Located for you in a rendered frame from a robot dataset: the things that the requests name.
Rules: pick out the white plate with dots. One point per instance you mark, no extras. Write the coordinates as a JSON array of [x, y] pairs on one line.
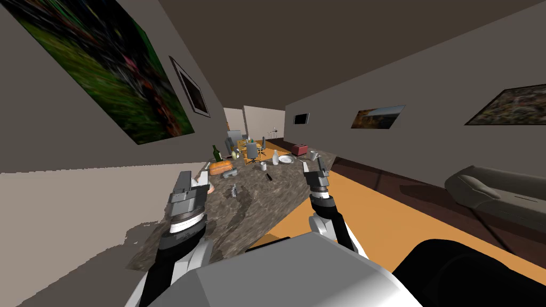
[[286, 159]]

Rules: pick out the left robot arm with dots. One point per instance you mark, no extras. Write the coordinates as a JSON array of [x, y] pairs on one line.
[[170, 260]]

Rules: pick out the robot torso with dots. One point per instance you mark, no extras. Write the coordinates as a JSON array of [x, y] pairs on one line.
[[281, 277]]

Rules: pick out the dark framed picture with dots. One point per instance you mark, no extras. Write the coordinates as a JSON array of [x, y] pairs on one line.
[[191, 87]]

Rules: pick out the small white mug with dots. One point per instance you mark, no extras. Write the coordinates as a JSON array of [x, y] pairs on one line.
[[263, 166]]

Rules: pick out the large green dark painting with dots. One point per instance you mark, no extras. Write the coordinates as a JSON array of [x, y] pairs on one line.
[[111, 64]]

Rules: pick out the grey office chair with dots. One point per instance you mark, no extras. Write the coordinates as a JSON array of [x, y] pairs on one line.
[[233, 140], [252, 151]]

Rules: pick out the brown landscape picture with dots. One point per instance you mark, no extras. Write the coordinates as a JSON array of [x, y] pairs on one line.
[[377, 117]]

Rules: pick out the pale yellow round fruit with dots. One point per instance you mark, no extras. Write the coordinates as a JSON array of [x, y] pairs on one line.
[[235, 155]]

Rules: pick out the grey mottled picture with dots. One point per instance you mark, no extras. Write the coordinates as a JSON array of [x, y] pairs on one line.
[[512, 105]]

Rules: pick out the pink bowl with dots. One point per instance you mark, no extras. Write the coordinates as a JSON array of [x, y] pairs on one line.
[[210, 188]]

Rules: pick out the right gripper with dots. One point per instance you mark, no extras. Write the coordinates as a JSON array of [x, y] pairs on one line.
[[319, 183]]

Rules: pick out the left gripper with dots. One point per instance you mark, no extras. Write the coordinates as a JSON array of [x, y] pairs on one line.
[[187, 204]]

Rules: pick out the orange bread loaf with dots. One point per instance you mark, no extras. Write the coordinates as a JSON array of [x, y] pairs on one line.
[[221, 167]]

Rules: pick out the grey sofa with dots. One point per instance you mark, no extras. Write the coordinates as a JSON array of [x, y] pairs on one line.
[[499, 192]]

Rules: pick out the yellow dining table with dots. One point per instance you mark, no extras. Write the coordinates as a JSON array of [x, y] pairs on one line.
[[243, 147]]

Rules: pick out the red toaster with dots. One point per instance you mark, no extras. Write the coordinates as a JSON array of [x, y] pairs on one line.
[[300, 150]]

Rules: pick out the small black wall picture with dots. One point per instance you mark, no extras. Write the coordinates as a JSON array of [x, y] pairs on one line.
[[301, 119]]

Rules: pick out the green glass bottle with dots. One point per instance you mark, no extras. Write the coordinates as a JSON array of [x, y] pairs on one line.
[[217, 154]]

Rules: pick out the small white side table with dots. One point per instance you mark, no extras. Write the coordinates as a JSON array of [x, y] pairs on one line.
[[273, 131]]

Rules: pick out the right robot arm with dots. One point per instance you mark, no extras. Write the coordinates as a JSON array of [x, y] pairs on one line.
[[460, 277]]

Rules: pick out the white vase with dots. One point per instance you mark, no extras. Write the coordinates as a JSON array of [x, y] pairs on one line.
[[275, 159]]

